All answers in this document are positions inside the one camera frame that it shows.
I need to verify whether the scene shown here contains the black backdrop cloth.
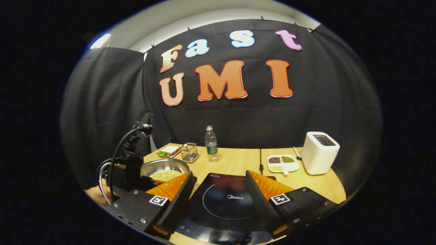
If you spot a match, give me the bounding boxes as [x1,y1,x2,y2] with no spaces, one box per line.
[61,19,382,198]

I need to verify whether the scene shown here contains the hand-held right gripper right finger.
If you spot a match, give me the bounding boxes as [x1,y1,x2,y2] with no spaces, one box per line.
[245,170,341,236]

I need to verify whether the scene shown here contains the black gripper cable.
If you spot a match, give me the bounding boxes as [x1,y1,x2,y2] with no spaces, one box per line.
[108,127,140,199]

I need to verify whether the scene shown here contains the sandwich with lettuce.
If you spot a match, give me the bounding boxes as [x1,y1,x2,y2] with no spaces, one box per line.
[157,146,181,158]

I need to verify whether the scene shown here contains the black induction cooktop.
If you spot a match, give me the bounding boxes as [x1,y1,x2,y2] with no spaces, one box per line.
[175,173,276,245]

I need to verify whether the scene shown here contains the clear plastic water bottle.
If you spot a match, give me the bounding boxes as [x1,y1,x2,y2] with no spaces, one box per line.
[205,126,219,163]

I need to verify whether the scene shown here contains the white toaster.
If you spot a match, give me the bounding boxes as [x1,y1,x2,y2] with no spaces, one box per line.
[301,132,340,175]

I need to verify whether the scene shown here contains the metal wire basket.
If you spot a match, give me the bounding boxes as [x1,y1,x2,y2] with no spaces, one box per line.
[180,143,200,163]

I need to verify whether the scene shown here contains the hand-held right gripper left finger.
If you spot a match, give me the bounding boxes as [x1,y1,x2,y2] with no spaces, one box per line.
[106,171,197,237]

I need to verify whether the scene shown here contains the steel pot with black handle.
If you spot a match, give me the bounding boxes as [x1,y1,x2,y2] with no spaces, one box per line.
[140,158,190,184]

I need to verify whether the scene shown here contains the white divided dish with beans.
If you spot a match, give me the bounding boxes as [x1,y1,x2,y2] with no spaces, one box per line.
[267,155,299,175]

